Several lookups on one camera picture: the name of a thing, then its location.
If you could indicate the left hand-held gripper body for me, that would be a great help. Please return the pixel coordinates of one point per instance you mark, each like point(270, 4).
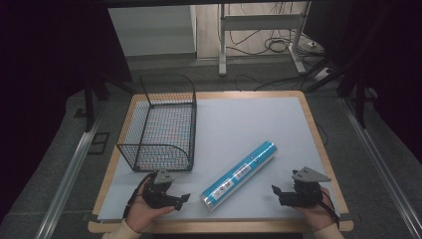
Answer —
point(158, 195)

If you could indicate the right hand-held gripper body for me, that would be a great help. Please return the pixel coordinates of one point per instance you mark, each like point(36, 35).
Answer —
point(307, 194)

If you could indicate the blue cylindrical roll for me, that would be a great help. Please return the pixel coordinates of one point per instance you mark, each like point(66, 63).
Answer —
point(237, 176)

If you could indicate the person's right hand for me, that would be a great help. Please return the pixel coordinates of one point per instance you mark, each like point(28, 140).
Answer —
point(315, 215)

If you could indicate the person's left hand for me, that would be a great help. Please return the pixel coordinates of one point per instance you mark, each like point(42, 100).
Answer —
point(142, 214)

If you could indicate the pale grey table mat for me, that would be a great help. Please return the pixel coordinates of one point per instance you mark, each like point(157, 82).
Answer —
point(252, 126)

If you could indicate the black stand legs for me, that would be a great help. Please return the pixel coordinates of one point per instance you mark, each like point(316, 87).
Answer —
point(360, 99)
point(89, 103)

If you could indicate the white power strip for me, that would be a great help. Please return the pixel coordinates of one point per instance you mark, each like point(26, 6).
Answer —
point(323, 73)

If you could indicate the pale grey cabinet panel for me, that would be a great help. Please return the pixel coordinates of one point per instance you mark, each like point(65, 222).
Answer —
point(151, 30)

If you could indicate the aluminium floor rail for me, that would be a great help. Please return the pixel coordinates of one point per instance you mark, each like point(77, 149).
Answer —
point(71, 172)
point(381, 166)

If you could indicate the white metal desk frame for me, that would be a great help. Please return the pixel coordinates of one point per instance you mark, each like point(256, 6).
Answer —
point(262, 22)

